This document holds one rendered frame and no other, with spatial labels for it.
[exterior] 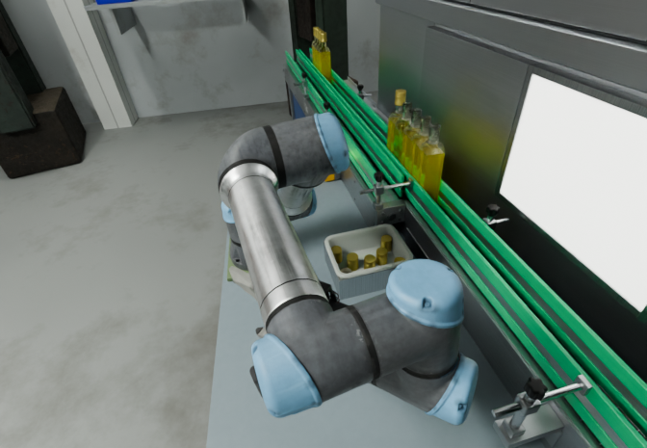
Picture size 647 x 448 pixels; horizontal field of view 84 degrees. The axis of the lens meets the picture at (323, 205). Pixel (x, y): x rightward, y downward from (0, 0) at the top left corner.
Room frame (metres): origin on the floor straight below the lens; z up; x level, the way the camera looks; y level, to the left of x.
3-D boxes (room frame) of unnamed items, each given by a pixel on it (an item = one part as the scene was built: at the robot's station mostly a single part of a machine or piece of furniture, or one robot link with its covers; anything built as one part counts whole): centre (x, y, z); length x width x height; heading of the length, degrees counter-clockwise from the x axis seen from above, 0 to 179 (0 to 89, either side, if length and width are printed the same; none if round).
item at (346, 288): (0.77, -0.14, 0.79); 0.27 x 0.17 x 0.08; 102
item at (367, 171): (1.78, 0.00, 0.92); 1.75 x 0.01 x 0.08; 12
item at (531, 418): (0.27, -0.32, 0.90); 0.17 x 0.05 x 0.23; 102
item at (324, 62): (2.10, -0.07, 1.02); 0.06 x 0.06 x 0.28; 12
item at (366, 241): (0.76, -0.12, 0.80); 0.22 x 0.17 x 0.09; 102
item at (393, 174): (1.79, -0.07, 0.92); 1.75 x 0.01 x 0.08; 12
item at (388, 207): (0.90, -0.21, 0.85); 0.09 x 0.04 x 0.07; 102
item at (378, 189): (0.89, -0.19, 0.95); 0.17 x 0.03 x 0.12; 102
